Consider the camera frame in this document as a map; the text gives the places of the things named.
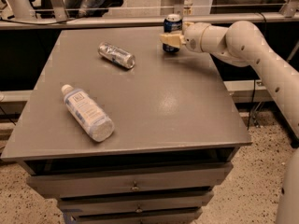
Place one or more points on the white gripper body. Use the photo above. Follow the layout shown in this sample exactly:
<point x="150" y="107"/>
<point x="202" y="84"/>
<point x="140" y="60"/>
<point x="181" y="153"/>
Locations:
<point x="193" y="37"/>

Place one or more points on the blue pepsi can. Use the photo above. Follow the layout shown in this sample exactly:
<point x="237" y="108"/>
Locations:
<point x="172" y="23"/>

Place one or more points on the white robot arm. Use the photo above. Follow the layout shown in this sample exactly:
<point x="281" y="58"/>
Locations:
<point x="242" y="44"/>

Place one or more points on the crushed silver can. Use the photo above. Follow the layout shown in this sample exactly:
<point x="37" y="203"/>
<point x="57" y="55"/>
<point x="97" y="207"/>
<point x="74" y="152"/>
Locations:
<point x="117" y="55"/>

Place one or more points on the grey drawer cabinet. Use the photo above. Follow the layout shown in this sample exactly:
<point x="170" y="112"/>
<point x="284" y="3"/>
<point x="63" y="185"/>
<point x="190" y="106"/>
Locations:
<point x="167" y="110"/>

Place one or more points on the clear plastic water bottle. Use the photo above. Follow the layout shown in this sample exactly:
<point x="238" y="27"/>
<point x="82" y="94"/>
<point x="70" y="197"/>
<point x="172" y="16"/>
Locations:
<point x="91" y="117"/>

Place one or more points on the top grey drawer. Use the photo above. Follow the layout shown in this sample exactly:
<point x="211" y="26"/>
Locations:
<point x="131" y="180"/>

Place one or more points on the grey drawer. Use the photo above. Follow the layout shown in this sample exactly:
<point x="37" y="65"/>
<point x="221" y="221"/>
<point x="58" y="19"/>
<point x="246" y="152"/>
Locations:
<point x="131" y="180"/>
<point x="170" y="216"/>
<point x="137" y="203"/>

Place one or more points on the white pipe column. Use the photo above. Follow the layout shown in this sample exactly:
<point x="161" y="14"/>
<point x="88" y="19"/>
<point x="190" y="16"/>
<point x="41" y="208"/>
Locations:
<point x="22" y="9"/>

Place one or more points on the middle grey drawer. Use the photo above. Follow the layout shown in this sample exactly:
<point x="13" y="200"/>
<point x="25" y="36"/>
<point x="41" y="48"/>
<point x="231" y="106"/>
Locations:
<point x="137" y="203"/>

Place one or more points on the bottom grey drawer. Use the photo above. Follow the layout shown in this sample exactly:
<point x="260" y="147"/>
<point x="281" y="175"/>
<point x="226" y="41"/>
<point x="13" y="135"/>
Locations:
<point x="170" y="216"/>

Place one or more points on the grey metal rail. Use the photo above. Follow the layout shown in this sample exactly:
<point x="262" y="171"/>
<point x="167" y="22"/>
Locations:
<point x="110" y="22"/>

